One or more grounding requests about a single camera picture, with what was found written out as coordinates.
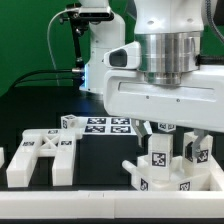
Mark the white chair back frame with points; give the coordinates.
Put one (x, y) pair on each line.
(60, 144)

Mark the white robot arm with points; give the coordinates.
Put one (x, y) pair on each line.
(161, 76)

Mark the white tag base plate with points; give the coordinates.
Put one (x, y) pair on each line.
(119, 126)

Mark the white front fence bar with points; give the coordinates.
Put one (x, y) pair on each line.
(111, 204)

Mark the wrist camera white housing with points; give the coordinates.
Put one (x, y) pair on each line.
(126, 57)

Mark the black camera stand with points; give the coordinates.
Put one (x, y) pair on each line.
(77, 27)

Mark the white left fence piece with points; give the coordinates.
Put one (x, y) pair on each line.
(1, 156)

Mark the white chair seat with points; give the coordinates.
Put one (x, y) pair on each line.
(210, 178)

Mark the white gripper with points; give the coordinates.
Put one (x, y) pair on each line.
(198, 102)

